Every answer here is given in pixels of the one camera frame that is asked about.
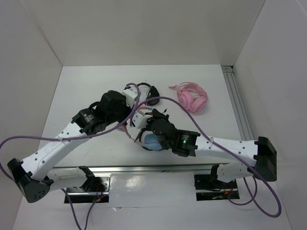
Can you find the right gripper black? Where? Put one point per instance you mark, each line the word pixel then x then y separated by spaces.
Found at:
pixel 155 113

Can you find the pink blue cat-ear headphones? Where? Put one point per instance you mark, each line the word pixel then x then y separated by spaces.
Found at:
pixel 149 142

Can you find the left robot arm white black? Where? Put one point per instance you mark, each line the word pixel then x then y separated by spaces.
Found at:
pixel 35 175

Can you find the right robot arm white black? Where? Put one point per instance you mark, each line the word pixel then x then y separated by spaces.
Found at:
pixel 257 158

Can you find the black headphones far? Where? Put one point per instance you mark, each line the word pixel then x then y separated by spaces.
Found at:
pixel 152 92

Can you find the pink gaming headset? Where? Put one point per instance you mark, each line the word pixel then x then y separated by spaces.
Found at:
pixel 191 96

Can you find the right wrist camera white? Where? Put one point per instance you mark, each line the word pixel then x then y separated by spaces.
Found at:
pixel 139 119

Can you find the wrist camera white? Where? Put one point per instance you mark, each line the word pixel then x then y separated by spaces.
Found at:
pixel 131 95
pixel 139 119

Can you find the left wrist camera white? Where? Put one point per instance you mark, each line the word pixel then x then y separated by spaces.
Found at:
pixel 131 95

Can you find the aluminium front rail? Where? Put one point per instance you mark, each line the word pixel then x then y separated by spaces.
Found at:
pixel 181 168

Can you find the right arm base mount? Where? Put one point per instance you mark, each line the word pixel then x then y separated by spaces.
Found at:
pixel 210 190

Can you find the aluminium side rail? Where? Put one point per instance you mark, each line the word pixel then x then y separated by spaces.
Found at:
pixel 237 104

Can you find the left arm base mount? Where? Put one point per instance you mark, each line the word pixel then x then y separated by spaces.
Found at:
pixel 98 192

